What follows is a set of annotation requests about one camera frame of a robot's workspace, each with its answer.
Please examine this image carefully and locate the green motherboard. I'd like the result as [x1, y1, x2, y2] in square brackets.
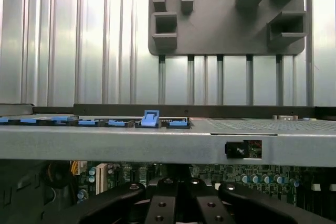
[69, 161, 336, 209]

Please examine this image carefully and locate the grey parts rack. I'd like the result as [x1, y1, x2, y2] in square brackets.
[148, 0, 318, 56]

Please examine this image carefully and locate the open dark PC case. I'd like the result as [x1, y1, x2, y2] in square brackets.
[0, 103, 336, 224]

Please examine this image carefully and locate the white expansion slot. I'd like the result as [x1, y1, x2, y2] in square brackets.
[95, 163, 105, 196]

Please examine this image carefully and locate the black sleeved cable bundle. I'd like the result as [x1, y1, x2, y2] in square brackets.
[47, 161, 72, 189]

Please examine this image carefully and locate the white power connector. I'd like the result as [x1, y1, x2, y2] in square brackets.
[70, 160, 88, 177]

